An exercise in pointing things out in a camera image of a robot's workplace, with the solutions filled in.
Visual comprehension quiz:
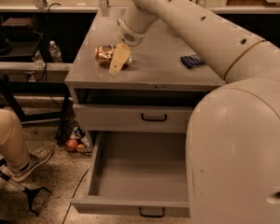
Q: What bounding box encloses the closed grey upper drawer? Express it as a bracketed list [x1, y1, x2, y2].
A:
[74, 105, 192, 133]

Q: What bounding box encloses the dark blue snack bar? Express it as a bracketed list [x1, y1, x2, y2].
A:
[180, 54, 205, 69]

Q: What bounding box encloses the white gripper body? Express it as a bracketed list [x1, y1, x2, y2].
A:
[119, 18, 146, 47]

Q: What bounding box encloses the grey sneaker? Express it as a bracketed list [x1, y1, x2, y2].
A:
[11, 147, 53, 182]

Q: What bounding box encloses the open grey lower drawer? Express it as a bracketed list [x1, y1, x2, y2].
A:
[72, 132, 189, 218]

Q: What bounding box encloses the black tripod stand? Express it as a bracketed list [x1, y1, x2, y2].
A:
[0, 159, 50, 217]

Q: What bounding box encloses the basket of fruit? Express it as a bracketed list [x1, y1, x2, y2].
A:
[65, 127, 92, 154]

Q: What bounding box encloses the grey drawer cabinet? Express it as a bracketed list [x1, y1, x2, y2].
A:
[65, 9, 224, 145]

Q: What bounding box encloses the person's leg in khaki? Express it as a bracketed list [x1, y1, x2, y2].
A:
[0, 109, 30, 173]

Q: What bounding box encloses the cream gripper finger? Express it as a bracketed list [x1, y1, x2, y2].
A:
[109, 43, 132, 75]

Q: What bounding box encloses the clear plastic water bottle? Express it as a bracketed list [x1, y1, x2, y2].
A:
[49, 40, 63, 63]

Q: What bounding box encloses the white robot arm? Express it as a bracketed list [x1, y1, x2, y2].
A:
[119, 0, 280, 224]

